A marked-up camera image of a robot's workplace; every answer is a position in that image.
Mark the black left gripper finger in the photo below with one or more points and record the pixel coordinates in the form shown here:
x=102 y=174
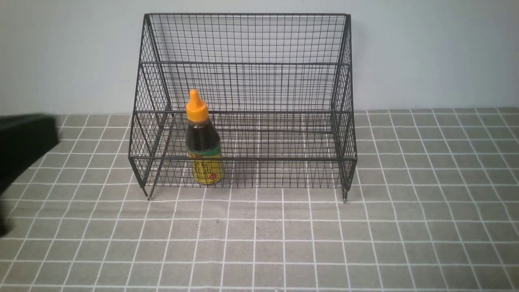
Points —
x=24 y=139

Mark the soy sauce bottle orange cap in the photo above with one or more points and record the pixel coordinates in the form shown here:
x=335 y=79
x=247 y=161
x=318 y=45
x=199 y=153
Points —
x=203 y=142

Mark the grey checked tablecloth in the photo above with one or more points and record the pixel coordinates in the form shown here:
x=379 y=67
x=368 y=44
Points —
x=433 y=208

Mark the black wire mesh rack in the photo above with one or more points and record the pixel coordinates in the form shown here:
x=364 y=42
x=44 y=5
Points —
x=279 y=88

